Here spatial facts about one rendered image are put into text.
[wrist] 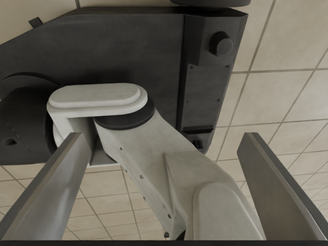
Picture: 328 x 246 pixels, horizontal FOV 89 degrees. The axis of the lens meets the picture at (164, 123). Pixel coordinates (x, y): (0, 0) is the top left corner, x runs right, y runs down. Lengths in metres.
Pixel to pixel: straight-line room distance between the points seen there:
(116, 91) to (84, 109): 0.08
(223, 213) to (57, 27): 0.47
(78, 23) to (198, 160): 0.38
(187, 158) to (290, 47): 0.67
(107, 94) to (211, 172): 0.25
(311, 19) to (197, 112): 0.52
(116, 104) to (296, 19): 0.68
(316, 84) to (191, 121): 0.66
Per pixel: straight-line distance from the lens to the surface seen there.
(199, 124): 0.60
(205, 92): 0.52
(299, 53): 0.89
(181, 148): 0.31
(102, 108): 0.35
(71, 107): 0.38
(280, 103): 1.00
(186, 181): 0.23
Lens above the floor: 0.61
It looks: 48 degrees down
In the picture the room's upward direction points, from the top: 170 degrees clockwise
